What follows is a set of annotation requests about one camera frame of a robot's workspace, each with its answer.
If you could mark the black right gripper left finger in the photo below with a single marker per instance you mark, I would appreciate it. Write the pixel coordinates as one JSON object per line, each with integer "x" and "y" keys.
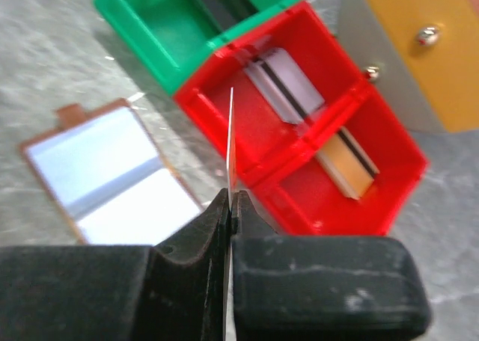
{"x": 172, "y": 291}

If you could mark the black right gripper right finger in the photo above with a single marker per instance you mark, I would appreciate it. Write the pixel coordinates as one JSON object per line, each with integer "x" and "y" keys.
{"x": 322, "y": 287}

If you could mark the gold striped credit card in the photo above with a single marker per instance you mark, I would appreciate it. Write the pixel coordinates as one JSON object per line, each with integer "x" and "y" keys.
{"x": 231, "y": 150}

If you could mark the black VIP credit card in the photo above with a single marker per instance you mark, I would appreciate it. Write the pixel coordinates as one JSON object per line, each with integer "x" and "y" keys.
{"x": 225, "y": 14}

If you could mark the gold card in bin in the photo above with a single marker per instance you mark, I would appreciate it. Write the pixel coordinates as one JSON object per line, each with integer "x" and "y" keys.
{"x": 347, "y": 164}

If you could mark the silver card in bin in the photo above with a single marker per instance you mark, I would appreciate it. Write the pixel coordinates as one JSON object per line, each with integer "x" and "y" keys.
{"x": 285, "y": 86}

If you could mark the red bin right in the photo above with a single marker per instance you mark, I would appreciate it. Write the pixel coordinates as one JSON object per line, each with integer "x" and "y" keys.
{"x": 303, "y": 199}

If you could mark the red bin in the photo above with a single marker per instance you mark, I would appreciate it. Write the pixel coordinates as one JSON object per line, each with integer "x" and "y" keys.
{"x": 261, "y": 135}
{"x": 303, "y": 199}

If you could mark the red bin middle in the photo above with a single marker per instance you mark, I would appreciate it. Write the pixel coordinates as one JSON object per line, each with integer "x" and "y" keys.
{"x": 261, "y": 135}

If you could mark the green bin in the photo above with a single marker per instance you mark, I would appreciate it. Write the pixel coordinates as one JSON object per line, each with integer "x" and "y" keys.
{"x": 173, "y": 38}

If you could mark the white round drawer cabinet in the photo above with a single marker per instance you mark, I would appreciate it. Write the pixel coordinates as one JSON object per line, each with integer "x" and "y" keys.
{"x": 421, "y": 55}

